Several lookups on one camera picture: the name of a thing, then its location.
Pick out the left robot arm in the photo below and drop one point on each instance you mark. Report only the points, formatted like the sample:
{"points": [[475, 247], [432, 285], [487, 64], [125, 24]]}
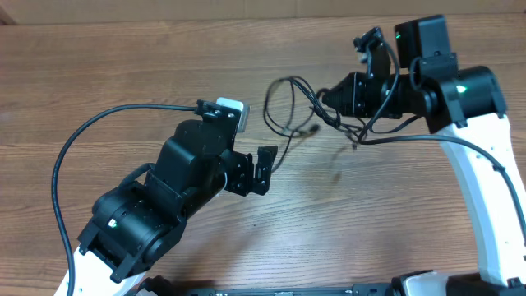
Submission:
{"points": [[135, 224]]}

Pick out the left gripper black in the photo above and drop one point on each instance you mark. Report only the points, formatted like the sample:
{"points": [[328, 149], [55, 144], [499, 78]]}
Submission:
{"points": [[242, 183]]}

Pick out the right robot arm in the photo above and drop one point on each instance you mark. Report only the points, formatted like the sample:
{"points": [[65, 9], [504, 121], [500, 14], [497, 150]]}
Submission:
{"points": [[466, 114]]}

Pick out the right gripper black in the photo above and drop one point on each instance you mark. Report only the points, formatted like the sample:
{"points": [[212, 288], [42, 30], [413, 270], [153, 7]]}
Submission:
{"points": [[352, 85]]}

